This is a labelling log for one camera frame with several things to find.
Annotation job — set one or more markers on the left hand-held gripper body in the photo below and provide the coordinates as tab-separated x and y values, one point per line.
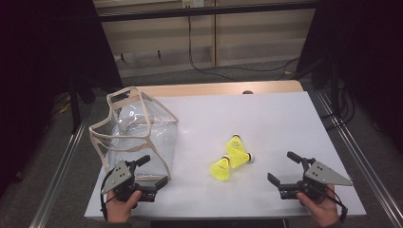
118	175

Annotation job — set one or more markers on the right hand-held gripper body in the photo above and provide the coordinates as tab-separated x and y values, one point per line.
326	175

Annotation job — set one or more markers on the clear bag with beige trim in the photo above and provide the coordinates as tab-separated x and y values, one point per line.
158	142

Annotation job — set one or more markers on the person's left hand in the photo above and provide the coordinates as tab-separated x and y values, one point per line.
120	210

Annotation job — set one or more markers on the person's right hand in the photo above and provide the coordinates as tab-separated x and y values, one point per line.
323	212

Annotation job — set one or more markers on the white table mat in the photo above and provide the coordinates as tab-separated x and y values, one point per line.
269	120

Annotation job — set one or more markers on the dark round table grommet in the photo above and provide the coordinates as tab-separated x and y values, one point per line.
247	92

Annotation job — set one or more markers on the black metal stand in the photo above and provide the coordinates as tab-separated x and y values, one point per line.
334	82
74	107

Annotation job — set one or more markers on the beige wooden cabinet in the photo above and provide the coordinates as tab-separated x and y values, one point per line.
253	28

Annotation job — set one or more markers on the black curtain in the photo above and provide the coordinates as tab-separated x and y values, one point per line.
38	63
374	47

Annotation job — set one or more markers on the black metal crossbar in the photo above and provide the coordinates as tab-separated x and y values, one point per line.
206	11

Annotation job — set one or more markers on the white wall socket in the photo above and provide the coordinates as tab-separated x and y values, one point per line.
193	3

